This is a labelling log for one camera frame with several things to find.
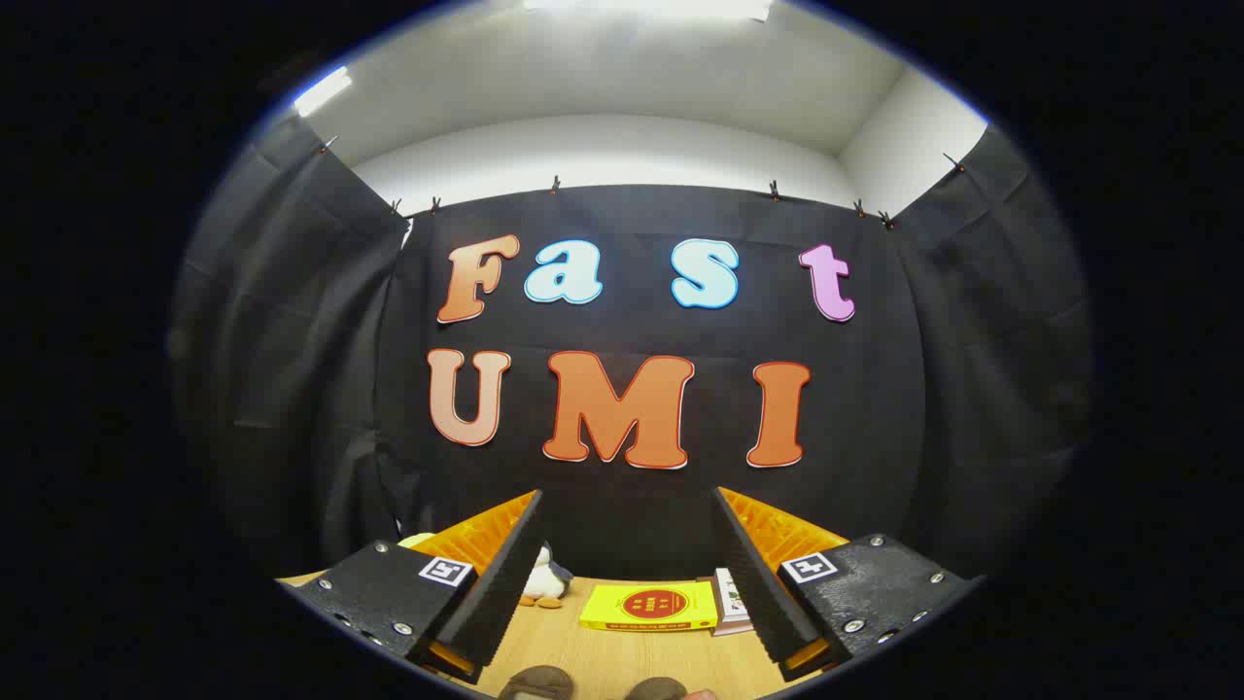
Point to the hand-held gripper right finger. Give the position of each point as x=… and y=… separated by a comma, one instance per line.
x=758, y=593

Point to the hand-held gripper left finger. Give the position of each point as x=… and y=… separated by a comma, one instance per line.
x=505, y=583

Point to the brown suede shoe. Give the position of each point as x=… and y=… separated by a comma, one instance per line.
x=657, y=689
x=535, y=682

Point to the white illustrated book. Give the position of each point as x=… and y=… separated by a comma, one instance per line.
x=729, y=595

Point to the penguin plush toy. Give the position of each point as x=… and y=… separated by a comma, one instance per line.
x=540, y=583

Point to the pale thick book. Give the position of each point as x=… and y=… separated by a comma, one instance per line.
x=731, y=629

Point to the yellow round plush toy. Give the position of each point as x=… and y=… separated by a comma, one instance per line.
x=416, y=540

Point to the yellow book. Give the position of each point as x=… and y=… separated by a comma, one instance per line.
x=649, y=607

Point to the black backdrop cloth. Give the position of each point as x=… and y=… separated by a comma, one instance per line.
x=603, y=331

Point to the ceiling light panel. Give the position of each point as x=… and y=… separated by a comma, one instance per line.
x=322, y=90
x=646, y=8

